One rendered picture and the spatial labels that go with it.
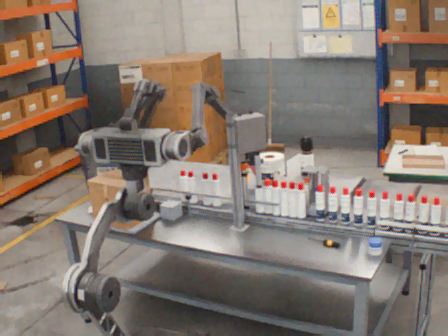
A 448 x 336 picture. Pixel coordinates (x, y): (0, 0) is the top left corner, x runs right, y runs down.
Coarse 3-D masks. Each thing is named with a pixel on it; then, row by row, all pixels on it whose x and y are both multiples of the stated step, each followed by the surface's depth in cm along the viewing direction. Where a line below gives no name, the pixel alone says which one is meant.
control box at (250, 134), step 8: (256, 112) 308; (240, 120) 295; (248, 120) 297; (256, 120) 300; (264, 120) 302; (240, 128) 297; (248, 128) 299; (256, 128) 301; (264, 128) 303; (240, 136) 298; (248, 136) 300; (256, 136) 302; (264, 136) 304; (240, 144) 299; (248, 144) 301; (256, 144) 303; (264, 144) 305; (240, 152) 300; (248, 152) 302
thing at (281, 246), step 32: (416, 192) 346; (160, 224) 333; (192, 224) 330; (224, 224) 326; (256, 224) 322; (224, 256) 291; (256, 256) 284; (288, 256) 281; (320, 256) 277; (352, 256) 273; (384, 256) 271
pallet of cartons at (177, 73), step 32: (128, 64) 665; (160, 64) 649; (192, 64) 638; (128, 96) 675; (192, 96) 650; (224, 96) 722; (160, 128) 676; (224, 128) 726; (192, 160) 676; (224, 160) 709
